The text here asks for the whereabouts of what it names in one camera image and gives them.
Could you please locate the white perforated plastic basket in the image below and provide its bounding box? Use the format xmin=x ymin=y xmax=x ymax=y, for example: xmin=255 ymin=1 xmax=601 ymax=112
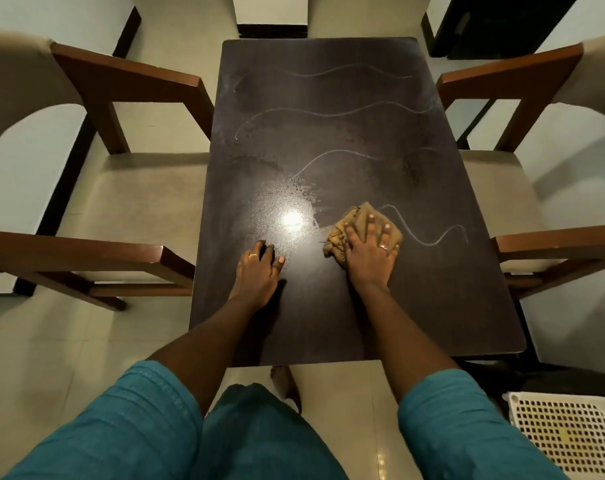
xmin=502 ymin=391 xmax=605 ymax=480

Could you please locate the person's left forearm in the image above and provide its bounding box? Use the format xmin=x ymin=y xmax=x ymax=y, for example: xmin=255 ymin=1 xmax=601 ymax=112
xmin=147 ymin=294 xmax=276 ymax=418

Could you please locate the brown cleaning cloth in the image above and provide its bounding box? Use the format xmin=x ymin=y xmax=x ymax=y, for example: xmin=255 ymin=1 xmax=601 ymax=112
xmin=322 ymin=202 xmax=404 ymax=270

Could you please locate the person's right hand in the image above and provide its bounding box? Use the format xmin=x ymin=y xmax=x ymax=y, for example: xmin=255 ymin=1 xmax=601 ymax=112
xmin=343 ymin=215 xmax=400 ymax=293

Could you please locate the wooden chair with beige cushion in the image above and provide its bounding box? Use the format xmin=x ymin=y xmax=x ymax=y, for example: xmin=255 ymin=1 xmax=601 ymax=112
xmin=0 ymin=30 xmax=216 ymax=313
xmin=435 ymin=35 xmax=605 ymax=301

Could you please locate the person's right forearm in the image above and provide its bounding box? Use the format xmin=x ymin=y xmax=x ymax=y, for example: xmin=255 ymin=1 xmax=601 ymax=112
xmin=349 ymin=285 xmax=463 ymax=413

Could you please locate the person's left hand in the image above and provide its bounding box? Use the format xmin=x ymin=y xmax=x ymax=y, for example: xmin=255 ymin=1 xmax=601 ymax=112
xmin=229 ymin=240 xmax=287 ymax=308

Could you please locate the teal garment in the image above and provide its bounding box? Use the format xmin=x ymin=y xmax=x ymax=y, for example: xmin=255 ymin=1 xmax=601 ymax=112
xmin=3 ymin=360 xmax=571 ymax=480

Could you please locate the person's foot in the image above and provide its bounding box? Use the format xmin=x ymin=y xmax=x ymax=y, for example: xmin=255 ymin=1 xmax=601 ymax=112
xmin=270 ymin=366 xmax=303 ymax=415

